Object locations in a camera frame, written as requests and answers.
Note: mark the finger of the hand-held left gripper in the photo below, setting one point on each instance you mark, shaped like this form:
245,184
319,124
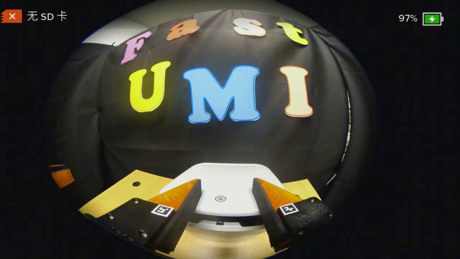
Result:
61,177

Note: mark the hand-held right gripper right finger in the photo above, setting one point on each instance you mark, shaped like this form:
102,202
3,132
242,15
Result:
271,219

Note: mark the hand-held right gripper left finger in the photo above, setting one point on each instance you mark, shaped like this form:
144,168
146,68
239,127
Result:
181,219

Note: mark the white desktop garbage bin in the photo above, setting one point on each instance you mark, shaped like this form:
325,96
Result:
224,180

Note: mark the wooden desktop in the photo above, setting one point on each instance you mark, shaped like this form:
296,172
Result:
122,194

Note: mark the black backdrop cloth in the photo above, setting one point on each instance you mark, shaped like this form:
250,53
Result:
90,144

